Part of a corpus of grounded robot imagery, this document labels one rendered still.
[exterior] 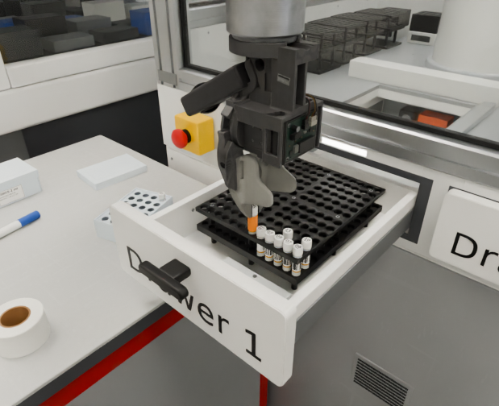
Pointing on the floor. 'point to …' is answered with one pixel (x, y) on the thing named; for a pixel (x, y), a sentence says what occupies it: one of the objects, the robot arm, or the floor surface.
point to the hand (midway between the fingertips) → (249, 203)
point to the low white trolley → (95, 303)
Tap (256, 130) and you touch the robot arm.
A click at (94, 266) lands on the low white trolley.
